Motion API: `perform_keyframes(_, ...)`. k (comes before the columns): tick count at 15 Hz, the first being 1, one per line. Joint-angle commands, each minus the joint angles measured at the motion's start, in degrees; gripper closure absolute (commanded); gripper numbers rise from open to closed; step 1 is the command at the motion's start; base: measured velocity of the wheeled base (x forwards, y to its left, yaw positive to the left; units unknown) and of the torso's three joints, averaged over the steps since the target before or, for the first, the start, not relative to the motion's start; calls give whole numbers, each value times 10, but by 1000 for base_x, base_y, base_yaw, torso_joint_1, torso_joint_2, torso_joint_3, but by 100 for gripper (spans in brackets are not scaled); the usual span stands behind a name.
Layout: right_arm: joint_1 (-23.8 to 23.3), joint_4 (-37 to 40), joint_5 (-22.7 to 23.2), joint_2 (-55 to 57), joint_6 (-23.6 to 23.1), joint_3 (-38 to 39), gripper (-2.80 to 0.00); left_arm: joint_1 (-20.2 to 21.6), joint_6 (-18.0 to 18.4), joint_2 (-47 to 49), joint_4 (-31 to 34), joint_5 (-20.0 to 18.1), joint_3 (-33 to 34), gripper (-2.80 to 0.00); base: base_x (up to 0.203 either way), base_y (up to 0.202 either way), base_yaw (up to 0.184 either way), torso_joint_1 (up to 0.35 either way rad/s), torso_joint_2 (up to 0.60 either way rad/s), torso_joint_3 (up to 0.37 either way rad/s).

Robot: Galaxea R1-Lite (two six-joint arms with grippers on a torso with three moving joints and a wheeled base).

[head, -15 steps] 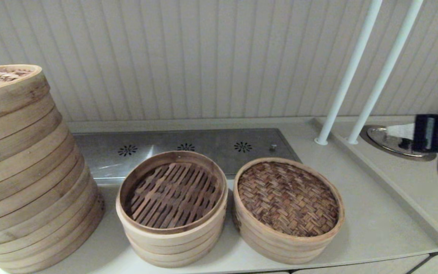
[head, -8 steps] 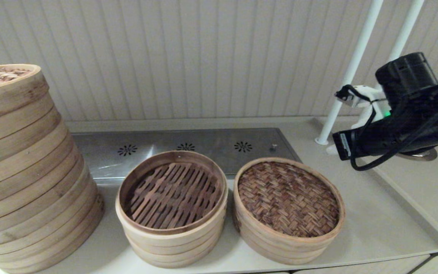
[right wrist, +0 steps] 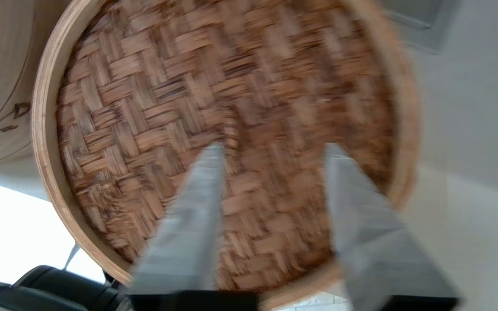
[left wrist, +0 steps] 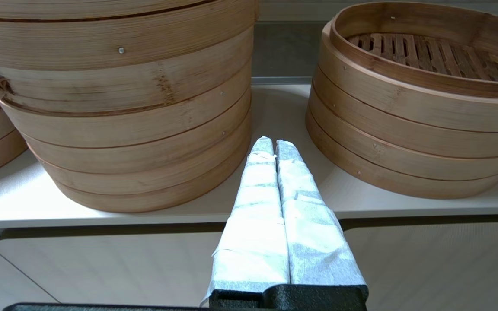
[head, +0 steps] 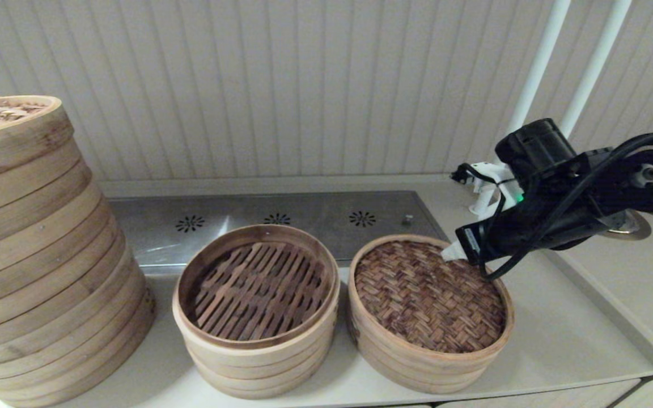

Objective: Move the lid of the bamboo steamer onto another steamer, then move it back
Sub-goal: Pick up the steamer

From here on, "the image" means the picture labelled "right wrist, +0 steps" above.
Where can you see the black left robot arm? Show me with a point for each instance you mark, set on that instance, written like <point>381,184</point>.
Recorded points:
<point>50,289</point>

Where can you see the woven bamboo steamer lid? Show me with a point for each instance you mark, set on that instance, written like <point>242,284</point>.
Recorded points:
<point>231,86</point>

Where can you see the bamboo steamer stack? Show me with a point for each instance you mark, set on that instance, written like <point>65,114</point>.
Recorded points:
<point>11,65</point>

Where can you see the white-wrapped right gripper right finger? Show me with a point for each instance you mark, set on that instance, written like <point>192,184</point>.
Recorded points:
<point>370,242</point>

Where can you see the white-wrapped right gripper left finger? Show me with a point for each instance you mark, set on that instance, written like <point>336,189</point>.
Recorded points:
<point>188,242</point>

